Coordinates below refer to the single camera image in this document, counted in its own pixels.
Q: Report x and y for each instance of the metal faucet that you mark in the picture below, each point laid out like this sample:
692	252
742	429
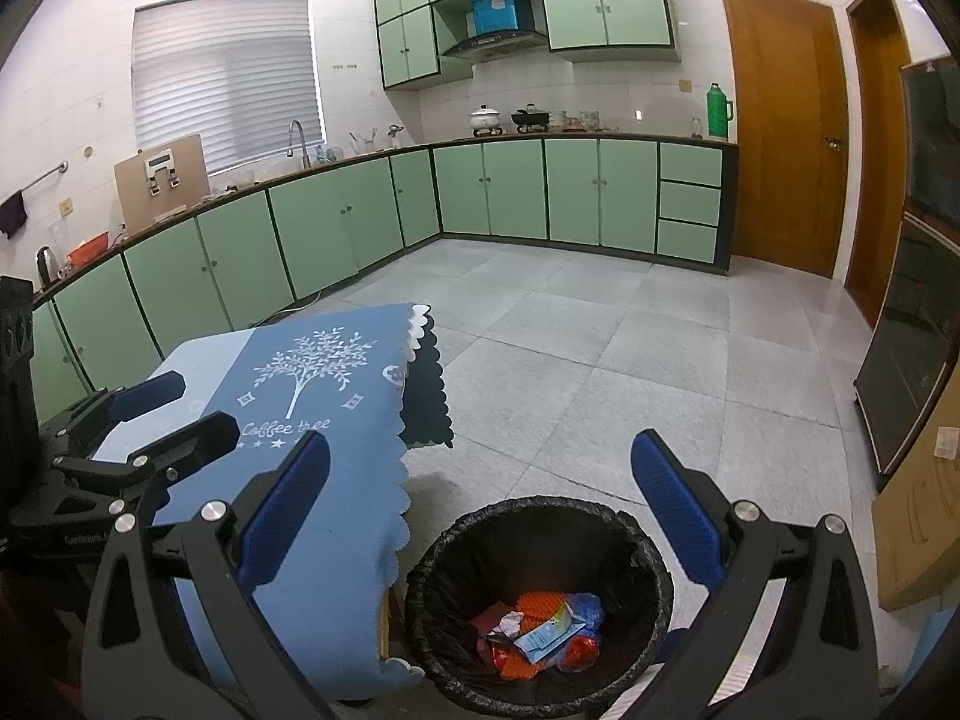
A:
298	129

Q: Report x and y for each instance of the blue box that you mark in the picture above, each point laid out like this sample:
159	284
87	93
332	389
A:
495	11

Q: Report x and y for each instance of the green upper cabinets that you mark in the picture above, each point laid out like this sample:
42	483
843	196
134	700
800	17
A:
600	7

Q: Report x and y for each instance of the green thermos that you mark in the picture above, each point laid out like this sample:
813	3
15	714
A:
720	112

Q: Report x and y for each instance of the white window blind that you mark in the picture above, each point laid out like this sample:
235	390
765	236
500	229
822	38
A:
225	82

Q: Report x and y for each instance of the green lower cabinets with counter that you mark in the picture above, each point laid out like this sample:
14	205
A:
517	187

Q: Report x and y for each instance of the black wok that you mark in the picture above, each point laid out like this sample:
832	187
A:
531	118

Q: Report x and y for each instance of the blue plastic bag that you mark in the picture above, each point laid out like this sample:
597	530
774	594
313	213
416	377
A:
589	607

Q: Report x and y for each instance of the red and yellow packet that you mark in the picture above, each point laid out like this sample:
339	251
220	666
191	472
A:
489	619

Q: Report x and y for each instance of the range hood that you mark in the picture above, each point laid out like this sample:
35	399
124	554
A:
491	46

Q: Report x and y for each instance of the light blue carton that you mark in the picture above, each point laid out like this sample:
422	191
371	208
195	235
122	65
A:
551	631

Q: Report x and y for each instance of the red basin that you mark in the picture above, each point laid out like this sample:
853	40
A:
88	251

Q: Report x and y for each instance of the electric kettle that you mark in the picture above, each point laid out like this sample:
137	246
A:
46	266

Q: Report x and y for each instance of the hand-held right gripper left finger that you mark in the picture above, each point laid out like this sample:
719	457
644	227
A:
285	510

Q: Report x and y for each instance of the dark towel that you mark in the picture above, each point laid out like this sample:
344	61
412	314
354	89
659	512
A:
11	214

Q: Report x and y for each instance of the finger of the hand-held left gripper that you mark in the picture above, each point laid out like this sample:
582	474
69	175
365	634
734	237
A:
202	439
150	394

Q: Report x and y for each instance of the trash bin with black liner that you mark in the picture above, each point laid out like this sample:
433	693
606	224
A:
450	577

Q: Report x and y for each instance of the white tissue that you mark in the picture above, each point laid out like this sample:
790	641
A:
511	624

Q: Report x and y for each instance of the blue tablecloth table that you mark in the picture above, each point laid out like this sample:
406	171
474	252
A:
315	360

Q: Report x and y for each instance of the metal towel rail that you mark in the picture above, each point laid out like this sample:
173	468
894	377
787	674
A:
45	176

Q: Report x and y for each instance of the large flat cardboard box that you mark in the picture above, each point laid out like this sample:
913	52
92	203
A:
922	525

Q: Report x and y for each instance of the black glass cabinet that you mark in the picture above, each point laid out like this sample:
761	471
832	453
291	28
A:
911	315

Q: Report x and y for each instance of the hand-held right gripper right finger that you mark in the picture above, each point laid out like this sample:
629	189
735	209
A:
675	502

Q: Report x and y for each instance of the stacked dishes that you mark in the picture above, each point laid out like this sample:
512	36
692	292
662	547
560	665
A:
559	120

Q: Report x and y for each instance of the wooden door frame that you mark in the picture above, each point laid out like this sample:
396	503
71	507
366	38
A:
877	165

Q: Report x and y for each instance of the light blue panel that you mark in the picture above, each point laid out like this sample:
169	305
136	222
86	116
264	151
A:
934	645

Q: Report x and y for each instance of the white cooking pot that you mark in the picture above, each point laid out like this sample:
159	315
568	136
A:
485	120

